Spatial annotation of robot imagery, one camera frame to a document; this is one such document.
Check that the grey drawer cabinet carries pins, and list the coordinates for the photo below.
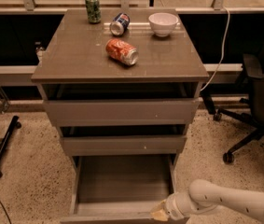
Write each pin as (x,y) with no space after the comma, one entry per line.
(76,65)

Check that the blue pepsi can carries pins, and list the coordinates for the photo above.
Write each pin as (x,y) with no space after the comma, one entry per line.
(119,24)

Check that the green soda can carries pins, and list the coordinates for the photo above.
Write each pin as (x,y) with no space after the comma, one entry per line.
(93,11)

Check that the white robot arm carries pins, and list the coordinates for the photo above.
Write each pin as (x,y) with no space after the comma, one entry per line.
(204,197)

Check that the grey top drawer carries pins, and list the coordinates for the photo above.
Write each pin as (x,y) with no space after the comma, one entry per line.
(63,113)

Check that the grey drawer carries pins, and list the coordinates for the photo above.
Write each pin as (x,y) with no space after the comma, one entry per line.
(63,113)
(123,140)
(120,189)

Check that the yellow foam-covered gripper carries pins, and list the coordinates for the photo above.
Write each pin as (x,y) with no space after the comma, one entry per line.
(171,206)

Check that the orange soda can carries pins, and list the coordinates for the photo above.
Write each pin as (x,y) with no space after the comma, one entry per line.
(122,51)

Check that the white bowl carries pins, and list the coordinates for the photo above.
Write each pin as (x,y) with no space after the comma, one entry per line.
(162,24)

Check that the grey bottom drawer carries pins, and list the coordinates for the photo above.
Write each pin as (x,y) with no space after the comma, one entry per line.
(120,189)

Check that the grey middle drawer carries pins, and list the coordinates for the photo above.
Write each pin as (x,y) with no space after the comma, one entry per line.
(123,140)

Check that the black wheeled stand leg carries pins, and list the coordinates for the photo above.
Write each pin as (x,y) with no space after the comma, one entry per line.
(14,124)

